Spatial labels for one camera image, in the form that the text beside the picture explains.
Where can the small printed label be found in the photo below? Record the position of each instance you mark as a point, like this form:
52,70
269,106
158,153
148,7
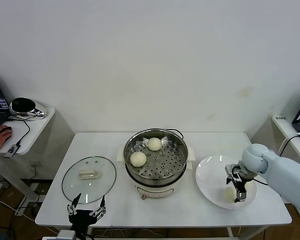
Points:
280,118

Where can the white round plate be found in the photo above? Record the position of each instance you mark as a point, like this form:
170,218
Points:
210,172

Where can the white power strip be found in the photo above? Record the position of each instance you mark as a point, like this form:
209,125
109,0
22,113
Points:
37,188

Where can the cream electric cooker base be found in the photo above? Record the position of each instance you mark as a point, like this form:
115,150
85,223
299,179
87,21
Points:
155,191

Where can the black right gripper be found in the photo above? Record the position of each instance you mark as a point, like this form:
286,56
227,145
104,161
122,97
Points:
240,181

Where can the steel perforated steamer pot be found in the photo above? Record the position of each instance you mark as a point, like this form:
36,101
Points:
165,167

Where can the white table leg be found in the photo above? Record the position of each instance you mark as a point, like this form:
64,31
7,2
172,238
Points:
229,233
88,233

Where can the black computer mouse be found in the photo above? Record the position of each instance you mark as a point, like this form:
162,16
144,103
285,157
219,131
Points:
8,128

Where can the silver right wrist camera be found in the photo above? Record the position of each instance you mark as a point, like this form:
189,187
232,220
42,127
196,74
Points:
232,170

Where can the bare human hand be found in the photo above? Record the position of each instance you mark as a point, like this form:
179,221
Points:
0,138

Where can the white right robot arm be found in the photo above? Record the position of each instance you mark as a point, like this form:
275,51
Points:
285,172

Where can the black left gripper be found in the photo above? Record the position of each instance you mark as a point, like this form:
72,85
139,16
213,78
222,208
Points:
81,217

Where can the round glass lid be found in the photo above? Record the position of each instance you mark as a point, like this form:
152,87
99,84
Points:
100,180

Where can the grey usb hub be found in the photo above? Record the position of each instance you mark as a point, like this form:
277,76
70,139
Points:
11,150

